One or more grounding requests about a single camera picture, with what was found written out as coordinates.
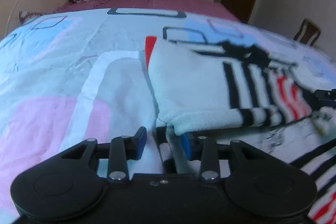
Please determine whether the patterned white blue bedspread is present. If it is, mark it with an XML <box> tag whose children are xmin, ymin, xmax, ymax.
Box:
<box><xmin>1</xmin><ymin>8</ymin><xmax>335</xmax><ymax>223</ymax></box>

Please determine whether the striped white knit sweater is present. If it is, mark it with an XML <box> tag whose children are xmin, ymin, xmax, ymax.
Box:
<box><xmin>145</xmin><ymin>36</ymin><xmax>335</xmax><ymax>223</ymax></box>

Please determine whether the red white patterned pillow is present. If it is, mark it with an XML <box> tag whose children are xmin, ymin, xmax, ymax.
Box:
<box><xmin>19</xmin><ymin>10</ymin><xmax>53</xmax><ymax>25</ymax></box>

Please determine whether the dark wooden chair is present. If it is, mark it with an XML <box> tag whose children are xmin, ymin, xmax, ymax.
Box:
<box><xmin>293</xmin><ymin>18</ymin><xmax>321</xmax><ymax>47</ymax></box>

